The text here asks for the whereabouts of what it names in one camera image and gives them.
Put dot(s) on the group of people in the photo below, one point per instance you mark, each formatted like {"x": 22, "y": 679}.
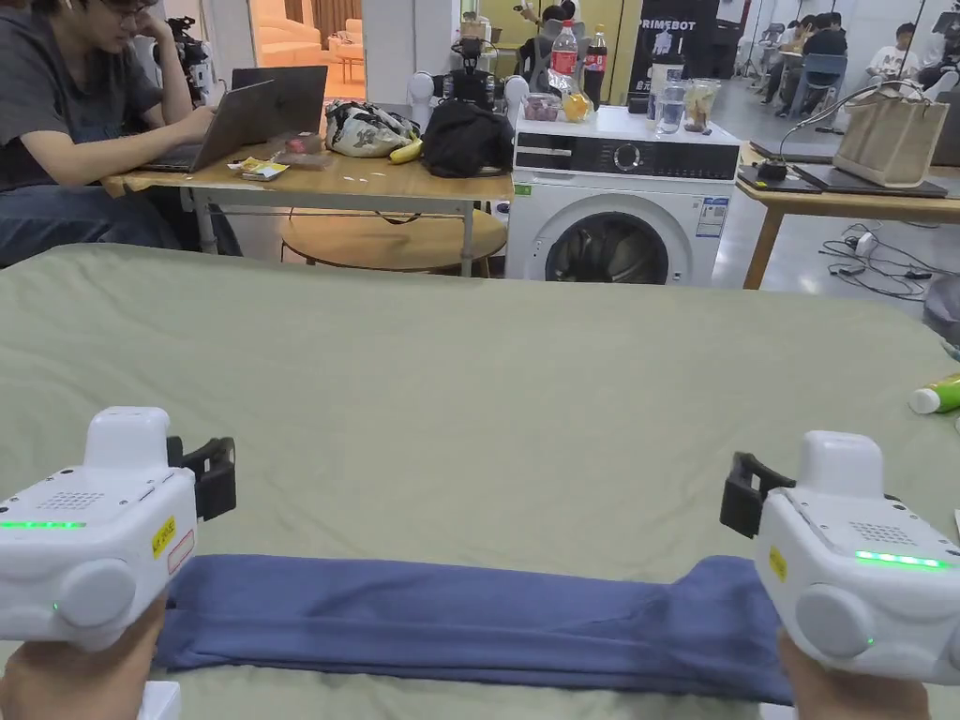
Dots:
{"x": 825, "y": 45}

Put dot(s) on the green bottle with white cap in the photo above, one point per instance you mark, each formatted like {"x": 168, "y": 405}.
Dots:
{"x": 941, "y": 394}

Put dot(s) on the white and black robot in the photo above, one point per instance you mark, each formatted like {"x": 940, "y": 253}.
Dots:
{"x": 469, "y": 79}

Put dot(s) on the black printed banner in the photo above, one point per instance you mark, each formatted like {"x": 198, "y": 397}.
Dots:
{"x": 660, "y": 52}

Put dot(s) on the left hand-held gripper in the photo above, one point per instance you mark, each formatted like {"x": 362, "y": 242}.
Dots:
{"x": 90, "y": 525}

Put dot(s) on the dark blue garment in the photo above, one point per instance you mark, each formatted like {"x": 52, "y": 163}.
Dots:
{"x": 465, "y": 622}

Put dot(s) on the bed with pale green sheet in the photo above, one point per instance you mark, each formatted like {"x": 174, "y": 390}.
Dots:
{"x": 465, "y": 390}

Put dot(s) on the person's left hand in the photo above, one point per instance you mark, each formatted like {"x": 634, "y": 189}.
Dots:
{"x": 67, "y": 686}

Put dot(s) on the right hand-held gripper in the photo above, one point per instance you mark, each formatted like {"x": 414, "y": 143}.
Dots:
{"x": 862, "y": 570}

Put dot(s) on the person's right hand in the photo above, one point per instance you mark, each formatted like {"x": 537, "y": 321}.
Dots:
{"x": 855, "y": 697}

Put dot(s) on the white washing machine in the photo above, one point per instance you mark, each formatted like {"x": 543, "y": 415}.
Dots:
{"x": 622, "y": 202}

